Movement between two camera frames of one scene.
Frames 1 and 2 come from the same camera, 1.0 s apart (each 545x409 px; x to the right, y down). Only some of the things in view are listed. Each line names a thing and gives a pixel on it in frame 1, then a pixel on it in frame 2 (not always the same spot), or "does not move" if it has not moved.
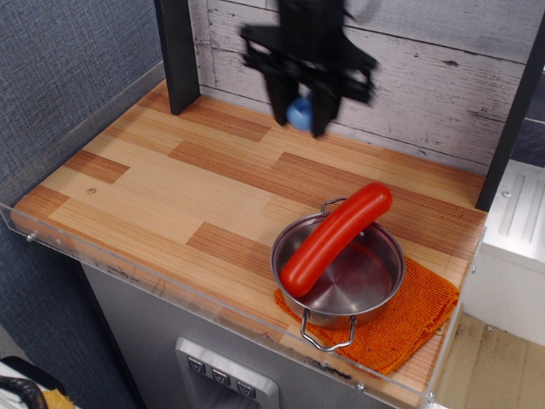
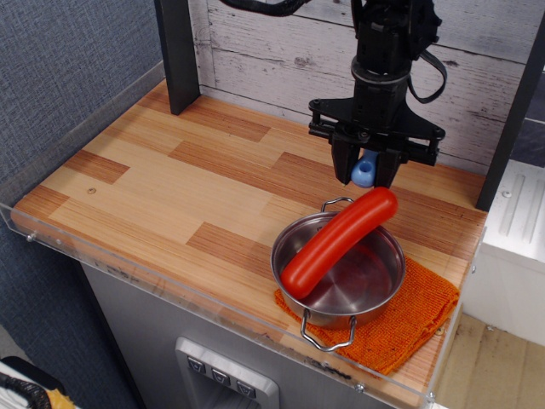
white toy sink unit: x=507 y=282 does not move
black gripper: x=307 y=44 -> x=379 y=115
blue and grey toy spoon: x=300 y=113 -> x=364 y=170
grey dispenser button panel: x=215 y=380 does not move
